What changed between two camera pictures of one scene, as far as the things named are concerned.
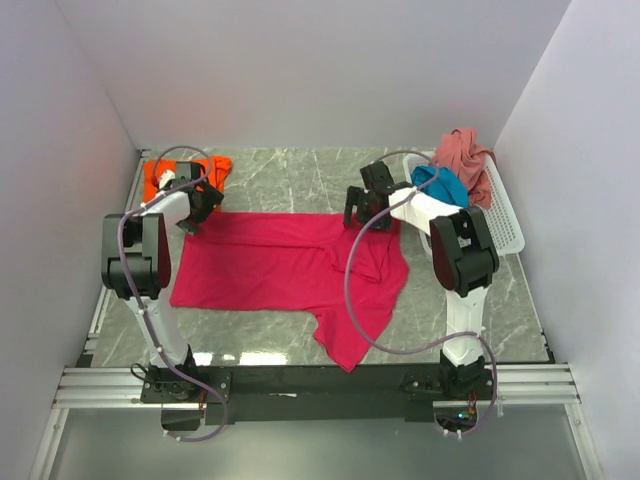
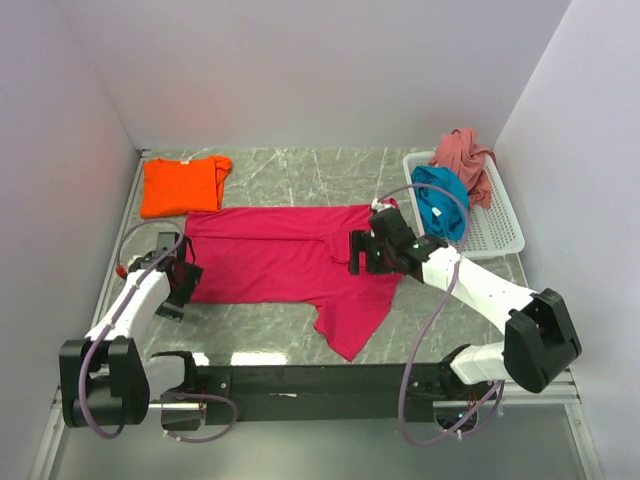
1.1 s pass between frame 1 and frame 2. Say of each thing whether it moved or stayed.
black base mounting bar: stayed
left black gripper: moved
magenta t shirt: stayed
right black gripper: moved
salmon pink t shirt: stayed
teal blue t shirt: stayed
